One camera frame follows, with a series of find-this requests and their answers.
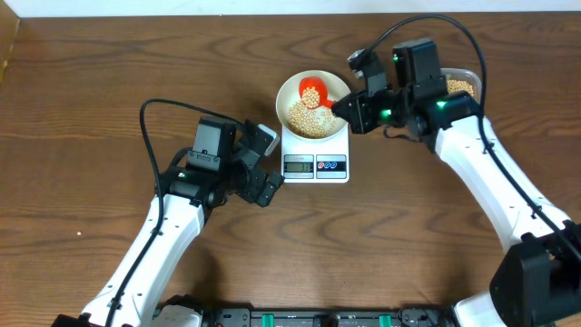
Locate red measuring scoop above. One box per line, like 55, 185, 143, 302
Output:
299, 76, 335, 110

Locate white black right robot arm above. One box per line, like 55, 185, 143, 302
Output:
331, 38, 580, 326

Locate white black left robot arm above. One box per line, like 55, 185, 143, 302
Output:
54, 116, 283, 326

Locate yellow soybeans in bowl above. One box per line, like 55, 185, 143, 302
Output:
289, 100, 338, 139

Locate white digital kitchen scale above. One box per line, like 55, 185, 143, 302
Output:
281, 125, 350, 183

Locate white round bowl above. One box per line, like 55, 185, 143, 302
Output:
276, 70, 350, 136

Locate yellow soybeans in container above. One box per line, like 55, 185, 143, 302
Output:
447, 79, 476, 97

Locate clear plastic bean container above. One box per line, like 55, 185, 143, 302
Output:
441, 68, 482, 103

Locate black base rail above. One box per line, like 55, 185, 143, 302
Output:
153, 294, 459, 327

